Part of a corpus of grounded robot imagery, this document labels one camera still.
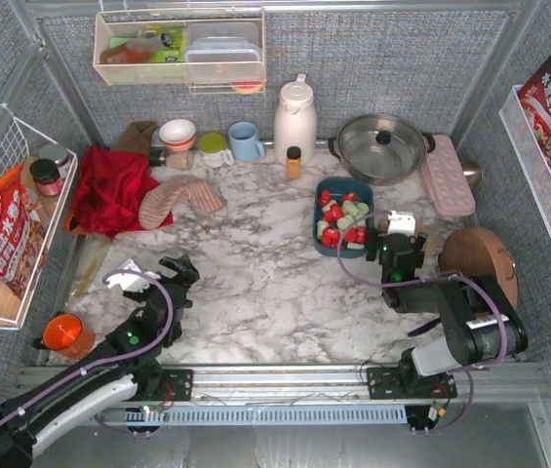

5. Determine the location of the clear plastic food container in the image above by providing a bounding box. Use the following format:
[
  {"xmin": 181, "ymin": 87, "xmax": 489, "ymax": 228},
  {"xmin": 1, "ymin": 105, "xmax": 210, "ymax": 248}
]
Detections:
[{"xmin": 183, "ymin": 21, "xmax": 262, "ymax": 83}]

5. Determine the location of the pink egg tray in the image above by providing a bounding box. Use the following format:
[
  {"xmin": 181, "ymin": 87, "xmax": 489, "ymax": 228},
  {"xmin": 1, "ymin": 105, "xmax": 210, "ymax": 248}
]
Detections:
[{"xmin": 419, "ymin": 135, "xmax": 476, "ymax": 217}]

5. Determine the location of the striped pink oven mitt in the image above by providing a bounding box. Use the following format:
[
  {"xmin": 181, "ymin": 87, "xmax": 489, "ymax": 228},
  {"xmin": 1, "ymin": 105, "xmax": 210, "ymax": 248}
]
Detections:
[{"xmin": 138, "ymin": 175, "xmax": 227, "ymax": 230}]

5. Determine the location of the silver lidded jar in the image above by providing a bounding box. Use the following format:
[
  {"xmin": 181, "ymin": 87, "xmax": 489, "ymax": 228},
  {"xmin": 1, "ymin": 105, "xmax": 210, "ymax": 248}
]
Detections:
[{"xmin": 38, "ymin": 143, "xmax": 71, "ymax": 178}]

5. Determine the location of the orange snack bag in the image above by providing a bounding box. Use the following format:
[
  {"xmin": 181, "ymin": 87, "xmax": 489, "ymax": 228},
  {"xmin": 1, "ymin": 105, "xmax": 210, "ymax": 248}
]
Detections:
[{"xmin": 0, "ymin": 165, "xmax": 45, "ymax": 299}]

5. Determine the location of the white thermos jug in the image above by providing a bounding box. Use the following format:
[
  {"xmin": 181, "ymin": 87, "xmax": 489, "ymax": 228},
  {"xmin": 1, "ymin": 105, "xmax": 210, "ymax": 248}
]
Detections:
[{"xmin": 273, "ymin": 73, "xmax": 318, "ymax": 165}]

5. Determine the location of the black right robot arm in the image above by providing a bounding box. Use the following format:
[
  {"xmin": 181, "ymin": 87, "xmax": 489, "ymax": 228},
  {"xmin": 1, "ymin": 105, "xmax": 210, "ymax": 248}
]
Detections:
[{"xmin": 366, "ymin": 228, "xmax": 529, "ymax": 391}]

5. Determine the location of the blue mug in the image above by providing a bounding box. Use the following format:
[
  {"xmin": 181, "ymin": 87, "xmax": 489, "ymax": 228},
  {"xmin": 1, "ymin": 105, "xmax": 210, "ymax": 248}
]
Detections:
[{"xmin": 228, "ymin": 122, "xmax": 265, "ymax": 162}]

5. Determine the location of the orange cup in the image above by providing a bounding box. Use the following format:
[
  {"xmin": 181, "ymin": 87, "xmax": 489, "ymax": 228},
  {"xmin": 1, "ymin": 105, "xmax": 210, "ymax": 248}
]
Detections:
[{"xmin": 32, "ymin": 314, "xmax": 95, "ymax": 360}]

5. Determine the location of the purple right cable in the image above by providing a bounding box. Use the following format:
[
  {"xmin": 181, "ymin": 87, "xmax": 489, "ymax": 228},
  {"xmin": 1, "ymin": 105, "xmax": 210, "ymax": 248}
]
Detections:
[{"xmin": 336, "ymin": 211, "xmax": 510, "ymax": 435}]

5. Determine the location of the round wooden board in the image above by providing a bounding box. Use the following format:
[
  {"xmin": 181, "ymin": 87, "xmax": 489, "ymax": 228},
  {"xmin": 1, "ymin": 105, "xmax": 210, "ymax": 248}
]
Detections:
[{"xmin": 439, "ymin": 227, "xmax": 518, "ymax": 308}]

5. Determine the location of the white wire basket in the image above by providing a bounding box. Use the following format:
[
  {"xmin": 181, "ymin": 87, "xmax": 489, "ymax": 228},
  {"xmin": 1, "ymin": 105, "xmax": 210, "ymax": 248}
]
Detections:
[{"xmin": 0, "ymin": 103, "xmax": 78, "ymax": 330}]

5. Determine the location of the beige wall rack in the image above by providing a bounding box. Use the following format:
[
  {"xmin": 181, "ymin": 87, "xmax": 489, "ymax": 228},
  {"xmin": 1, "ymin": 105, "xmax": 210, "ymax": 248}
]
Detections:
[{"xmin": 93, "ymin": 7, "xmax": 266, "ymax": 94}]

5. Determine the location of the white right wall basket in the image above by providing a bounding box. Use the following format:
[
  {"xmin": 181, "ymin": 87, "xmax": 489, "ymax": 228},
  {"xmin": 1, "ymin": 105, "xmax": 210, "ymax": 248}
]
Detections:
[{"xmin": 498, "ymin": 85, "xmax": 551, "ymax": 240}]

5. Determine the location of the red cloth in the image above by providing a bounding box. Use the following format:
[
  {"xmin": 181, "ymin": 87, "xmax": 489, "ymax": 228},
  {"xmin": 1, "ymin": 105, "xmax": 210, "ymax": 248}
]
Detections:
[{"xmin": 63, "ymin": 146, "xmax": 159, "ymax": 239}]

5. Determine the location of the dark lidded jar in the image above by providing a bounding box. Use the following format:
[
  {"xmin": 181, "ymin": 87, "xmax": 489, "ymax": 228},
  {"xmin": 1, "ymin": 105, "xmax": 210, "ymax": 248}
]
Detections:
[{"xmin": 29, "ymin": 159, "xmax": 63, "ymax": 197}]

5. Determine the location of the orange spice bottle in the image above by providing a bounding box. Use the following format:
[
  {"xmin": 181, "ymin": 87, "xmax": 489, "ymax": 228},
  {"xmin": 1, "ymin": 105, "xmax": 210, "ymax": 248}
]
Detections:
[{"xmin": 286, "ymin": 146, "xmax": 301, "ymax": 179}]

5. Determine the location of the metal bowl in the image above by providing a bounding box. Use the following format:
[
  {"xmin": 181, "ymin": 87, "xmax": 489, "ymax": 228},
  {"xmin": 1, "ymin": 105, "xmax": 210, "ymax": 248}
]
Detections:
[{"xmin": 460, "ymin": 160, "xmax": 483, "ymax": 190}]

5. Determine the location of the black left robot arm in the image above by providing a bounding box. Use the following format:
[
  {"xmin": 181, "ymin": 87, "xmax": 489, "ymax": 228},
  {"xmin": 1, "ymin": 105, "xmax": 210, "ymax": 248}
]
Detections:
[{"xmin": 0, "ymin": 255, "xmax": 200, "ymax": 467}]

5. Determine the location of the stainless steel pot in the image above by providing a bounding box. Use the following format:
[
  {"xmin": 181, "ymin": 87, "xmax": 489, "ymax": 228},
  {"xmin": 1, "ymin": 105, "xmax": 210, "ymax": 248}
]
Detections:
[{"xmin": 328, "ymin": 114, "xmax": 436, "ymax": 186}]

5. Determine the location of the teal plastic storage basket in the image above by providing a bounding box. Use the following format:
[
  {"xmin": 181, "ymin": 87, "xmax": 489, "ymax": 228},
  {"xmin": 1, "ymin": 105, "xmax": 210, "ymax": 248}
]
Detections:
[{"xmin": 312, "ymin": 177, "xmax": 374, "ymax": 258}]

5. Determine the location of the green packaged box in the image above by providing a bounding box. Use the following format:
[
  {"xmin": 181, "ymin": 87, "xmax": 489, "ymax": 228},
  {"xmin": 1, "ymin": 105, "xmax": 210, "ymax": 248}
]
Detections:
[{"xmin": 138, "ymin": 25, "xmax": 187, "ymax": 63}]

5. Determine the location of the green lidded cup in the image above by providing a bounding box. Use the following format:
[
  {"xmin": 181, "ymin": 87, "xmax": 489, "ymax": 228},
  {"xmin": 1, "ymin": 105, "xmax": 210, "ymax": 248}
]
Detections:
[{"xmin": 198, "ymin": 133, "xmax": 234, "ymax": 169}]

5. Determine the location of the white striped bowl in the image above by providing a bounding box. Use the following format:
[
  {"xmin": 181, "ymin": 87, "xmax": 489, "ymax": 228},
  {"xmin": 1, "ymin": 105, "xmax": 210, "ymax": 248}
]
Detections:
[{"xmin": 159, "ymin": 119, "xmax": 196, "ymax": 151}]

